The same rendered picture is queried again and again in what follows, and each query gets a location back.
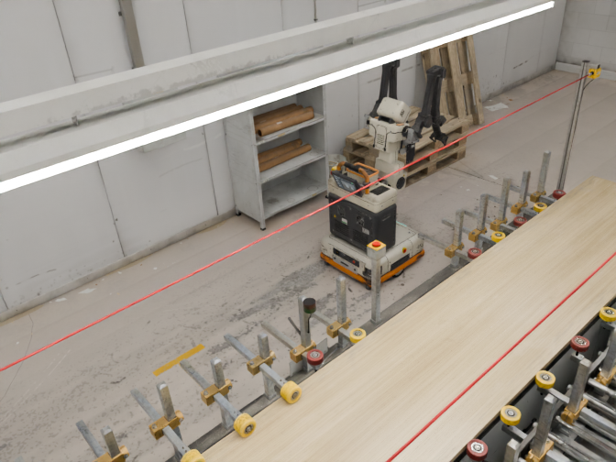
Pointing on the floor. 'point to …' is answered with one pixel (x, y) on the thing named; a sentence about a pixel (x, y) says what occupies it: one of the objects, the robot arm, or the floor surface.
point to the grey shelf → (250, 198)
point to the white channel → (203, 65)
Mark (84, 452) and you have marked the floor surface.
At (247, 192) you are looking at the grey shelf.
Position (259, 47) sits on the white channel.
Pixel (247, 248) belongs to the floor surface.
